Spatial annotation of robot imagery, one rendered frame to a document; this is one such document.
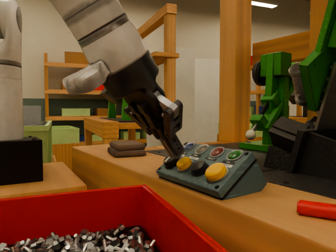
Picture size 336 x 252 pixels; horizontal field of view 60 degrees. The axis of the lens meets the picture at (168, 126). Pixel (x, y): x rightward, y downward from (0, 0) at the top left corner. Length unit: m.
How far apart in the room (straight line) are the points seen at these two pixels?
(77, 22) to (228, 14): 0.94
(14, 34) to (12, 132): 0.22
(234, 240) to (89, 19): 0.30
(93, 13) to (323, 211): 0.32
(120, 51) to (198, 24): 8.38
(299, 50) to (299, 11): 10.04
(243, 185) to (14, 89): 0.56
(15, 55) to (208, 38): 8.17
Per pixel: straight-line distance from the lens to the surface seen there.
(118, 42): 0.36
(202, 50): 8.62
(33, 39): 7.58
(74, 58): 7.00
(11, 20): 0.78
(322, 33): 0.55
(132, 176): 0.56
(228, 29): 1.24
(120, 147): 0.70
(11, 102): 0.75
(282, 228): 0.32
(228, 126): 1.19
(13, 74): 0.76
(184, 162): 0.44
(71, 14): 0.37
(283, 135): 0.57
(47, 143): 1.04
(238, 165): 0.40
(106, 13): 0.36
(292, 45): 1.14
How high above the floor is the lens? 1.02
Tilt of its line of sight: 3 degrees down
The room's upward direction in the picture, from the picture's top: straight up
